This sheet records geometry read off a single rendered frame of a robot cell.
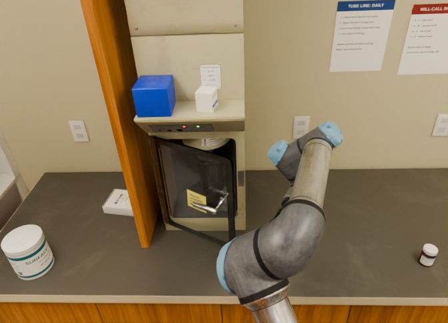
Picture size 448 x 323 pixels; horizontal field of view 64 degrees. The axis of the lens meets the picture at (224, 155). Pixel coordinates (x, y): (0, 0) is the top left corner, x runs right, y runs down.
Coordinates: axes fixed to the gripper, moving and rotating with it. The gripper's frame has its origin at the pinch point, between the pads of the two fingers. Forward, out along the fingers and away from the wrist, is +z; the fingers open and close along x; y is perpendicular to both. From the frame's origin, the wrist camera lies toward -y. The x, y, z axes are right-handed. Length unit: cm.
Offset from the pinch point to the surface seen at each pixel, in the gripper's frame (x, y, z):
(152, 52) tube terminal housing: -57, 22, -26
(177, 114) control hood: -42.3, 12.9, -18.5
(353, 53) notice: -9, 7, -94
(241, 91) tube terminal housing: -31, 16, -36
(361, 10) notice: -15, 22, -98
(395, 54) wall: 6, 9, -102
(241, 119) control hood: -25.4, 17.0, -25.9
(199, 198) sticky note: -27.5, -15.3, -13.4
